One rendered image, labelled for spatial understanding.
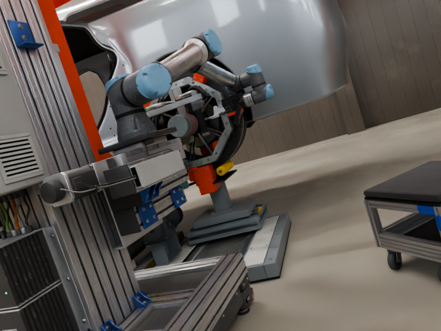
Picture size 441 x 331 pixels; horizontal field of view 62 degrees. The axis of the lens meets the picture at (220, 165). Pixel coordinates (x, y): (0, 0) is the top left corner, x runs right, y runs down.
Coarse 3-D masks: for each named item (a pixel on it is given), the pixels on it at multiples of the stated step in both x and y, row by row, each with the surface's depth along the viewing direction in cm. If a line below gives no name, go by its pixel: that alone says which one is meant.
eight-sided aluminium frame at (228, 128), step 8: (184, 80) 222; (192, 80) 221; (176, 88) 224; (208, 88) 219; (216, 96) 219; (152, 120) 237; (224, 120) 220; (232, 128) 222; (224, 136) 222; (224, 144) 227; (216, 152) 228; (200, 160) 228; (208, 160) 229; (216, 160) 226
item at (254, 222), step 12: (264, 204) 258; (252, 216) 234; (264, 216) 248; (192, 228) 249; (204, 228) 244; (216, 228) 236; (228, 228) 233; (240, 228) 231; (252, 228) 229; (192, 240) 241; (204, 240) 239
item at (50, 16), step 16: (48, 0) 202; (48, 16) 198; (64, 48) 204; (64, 64) 200; (80, 80) 210; (80, 96) 206; (80, 112) 202; (96, 128) 212; (96, 144) 208; (96, 160) 204
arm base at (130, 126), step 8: (128, 112) 133; (136, 112) 134; (144, 112) 138; (120, 120) 134; (128, 120) 133; (136, 120) 134; (144, 120) 135; (120, 128) 134; (128, 128) 133; (136, 128) 134; (144, 128) 134; (152, 128) 136; (120, 136) 134; (128, 136) 132
